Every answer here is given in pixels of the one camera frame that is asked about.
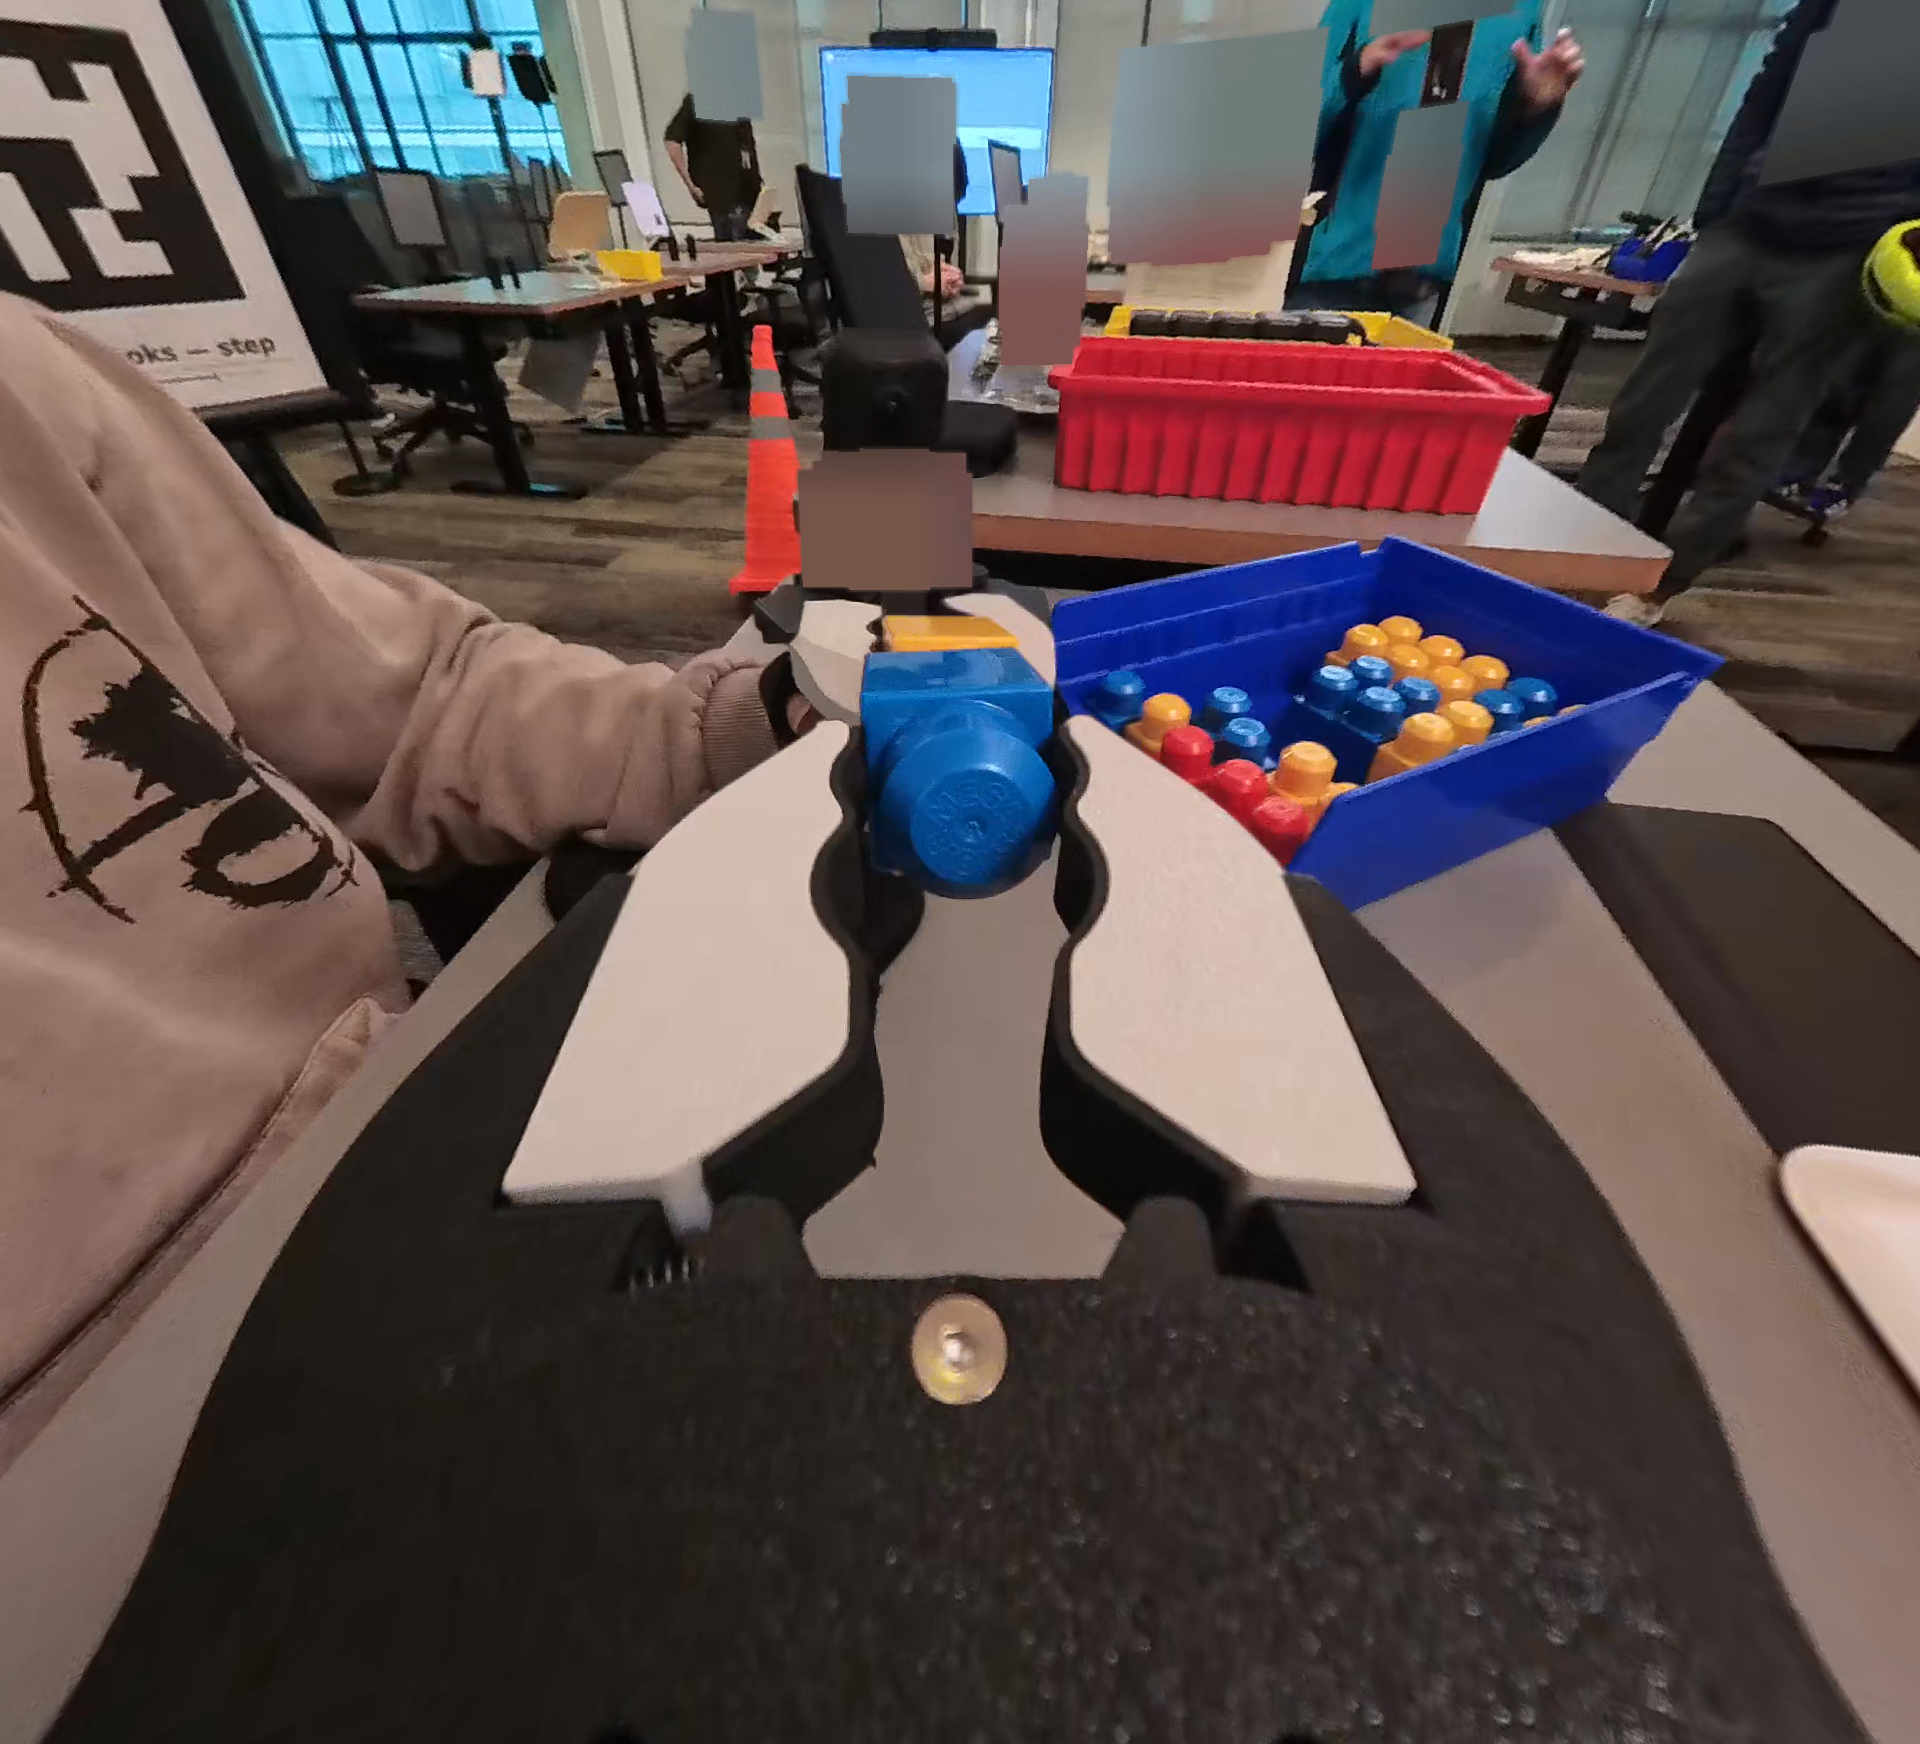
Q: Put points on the black office chair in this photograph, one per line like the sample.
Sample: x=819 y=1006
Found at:
x=429 y=382

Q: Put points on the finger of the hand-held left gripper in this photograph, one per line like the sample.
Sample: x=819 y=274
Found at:
x=829 y=664
x=1023 y=616

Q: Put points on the wall-mounted monitor screen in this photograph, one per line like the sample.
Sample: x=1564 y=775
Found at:
x=1011 y=103

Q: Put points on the neon yellow object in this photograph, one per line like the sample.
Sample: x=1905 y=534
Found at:
x=1891 y=274

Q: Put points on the blue plastic storage bin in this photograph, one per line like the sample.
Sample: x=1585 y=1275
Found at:
x=1498 y=820

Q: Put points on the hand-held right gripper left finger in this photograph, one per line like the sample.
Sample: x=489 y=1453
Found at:
x=693 y=1006

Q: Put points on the marker-print sign board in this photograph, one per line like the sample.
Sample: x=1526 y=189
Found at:
x=88 y=203

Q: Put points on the small yellow bin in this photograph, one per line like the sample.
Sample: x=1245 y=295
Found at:
x=630 y=270

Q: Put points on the white-base clear sign stand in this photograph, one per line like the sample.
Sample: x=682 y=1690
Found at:
x=1875 y=1249

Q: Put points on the orange traffic cone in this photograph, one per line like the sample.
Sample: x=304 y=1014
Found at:
x=762 y=484

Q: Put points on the person's beige sweatshirt torso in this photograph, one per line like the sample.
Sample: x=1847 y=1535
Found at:
x=148 y=947

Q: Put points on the red ridged plastic tote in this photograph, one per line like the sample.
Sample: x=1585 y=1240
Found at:
x=1279 y=441

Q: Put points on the blue one-stud mega block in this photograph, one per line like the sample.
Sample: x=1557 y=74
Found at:
x=965 y=799

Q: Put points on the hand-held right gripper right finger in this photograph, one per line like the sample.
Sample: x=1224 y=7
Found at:
x=1224 y=1006

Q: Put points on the pile of assorted mega blocks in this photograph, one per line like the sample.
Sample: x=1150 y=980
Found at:
x=1415 y=730

